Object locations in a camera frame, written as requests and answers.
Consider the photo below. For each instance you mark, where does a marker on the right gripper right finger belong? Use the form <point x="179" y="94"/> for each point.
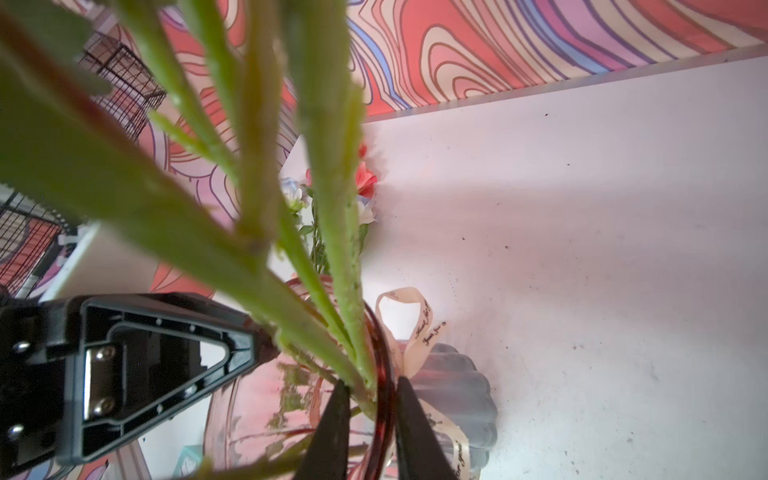
<point x="419" y="455"/>

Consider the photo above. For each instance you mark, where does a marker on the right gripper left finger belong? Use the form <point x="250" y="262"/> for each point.
<point x="327" y="455"/>

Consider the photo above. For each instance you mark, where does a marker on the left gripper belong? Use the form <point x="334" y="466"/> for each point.
<point x="138" y="360"/>

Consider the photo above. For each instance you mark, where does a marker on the light pink rose stem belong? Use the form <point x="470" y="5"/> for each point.
<point x="258" y="108"/>

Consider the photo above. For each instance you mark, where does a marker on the cream ribbon on vase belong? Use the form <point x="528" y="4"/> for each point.
<point x="409" y="362"/>

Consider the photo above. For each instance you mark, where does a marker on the pile of artificial flowers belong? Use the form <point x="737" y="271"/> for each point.
<point x="336" y="223"/>

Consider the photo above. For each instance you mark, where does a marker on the small teal alarm clock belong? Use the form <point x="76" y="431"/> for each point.
<point x="189" y="461"/>

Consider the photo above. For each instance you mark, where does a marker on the black wire basket left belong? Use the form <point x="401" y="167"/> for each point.
<point x="55" y="142"/>

